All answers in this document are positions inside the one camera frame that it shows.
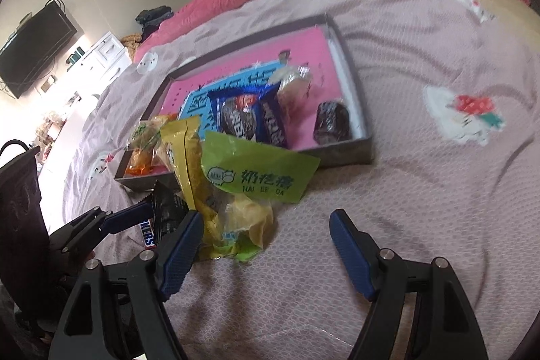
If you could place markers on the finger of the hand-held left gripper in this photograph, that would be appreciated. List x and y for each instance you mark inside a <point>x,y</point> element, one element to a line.
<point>126,216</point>

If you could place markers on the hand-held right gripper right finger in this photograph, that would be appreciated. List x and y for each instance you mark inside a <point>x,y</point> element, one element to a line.
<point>348,254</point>

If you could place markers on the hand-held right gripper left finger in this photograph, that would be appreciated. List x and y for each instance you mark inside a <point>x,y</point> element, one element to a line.
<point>181,254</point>

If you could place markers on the black chocolate bar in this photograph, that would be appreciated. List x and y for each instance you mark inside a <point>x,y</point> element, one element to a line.
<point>166,212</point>
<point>272,124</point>

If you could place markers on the orange snack packet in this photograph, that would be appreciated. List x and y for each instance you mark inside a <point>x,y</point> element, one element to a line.
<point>141,161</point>

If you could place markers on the grey tray box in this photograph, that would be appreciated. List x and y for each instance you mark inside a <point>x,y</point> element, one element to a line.
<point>346,152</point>

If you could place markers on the green snack packet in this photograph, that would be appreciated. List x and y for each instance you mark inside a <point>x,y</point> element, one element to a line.
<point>253,170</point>

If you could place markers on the blue cookie packet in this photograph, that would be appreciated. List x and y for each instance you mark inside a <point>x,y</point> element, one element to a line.
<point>236,117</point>

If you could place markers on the clear nut candy packet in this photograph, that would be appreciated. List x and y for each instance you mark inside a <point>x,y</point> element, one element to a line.
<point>293,88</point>

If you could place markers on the dark brown bag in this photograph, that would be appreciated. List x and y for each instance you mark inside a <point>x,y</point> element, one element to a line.
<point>21,216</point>

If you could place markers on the yellow snack packet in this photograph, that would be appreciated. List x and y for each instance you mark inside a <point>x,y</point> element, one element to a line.
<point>185,157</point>

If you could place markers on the printed bed sheet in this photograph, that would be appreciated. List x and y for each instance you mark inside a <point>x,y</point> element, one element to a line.
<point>422,195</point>

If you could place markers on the dark wrapped cake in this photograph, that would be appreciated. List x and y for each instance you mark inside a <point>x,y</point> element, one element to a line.
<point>331,121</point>

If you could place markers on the white drawer cabinet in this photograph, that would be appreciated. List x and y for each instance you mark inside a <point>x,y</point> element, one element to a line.
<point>109,52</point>

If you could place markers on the brown knitted cloth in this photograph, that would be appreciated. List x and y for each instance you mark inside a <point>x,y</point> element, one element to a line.
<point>130,43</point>

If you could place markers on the black television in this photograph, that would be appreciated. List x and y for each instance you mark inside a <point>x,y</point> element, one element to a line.
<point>33,48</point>

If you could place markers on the dark clothes pile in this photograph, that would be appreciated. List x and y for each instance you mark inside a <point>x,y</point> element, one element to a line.
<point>154,20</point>

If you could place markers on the pink book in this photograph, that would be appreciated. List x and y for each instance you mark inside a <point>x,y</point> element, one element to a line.
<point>303,48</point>

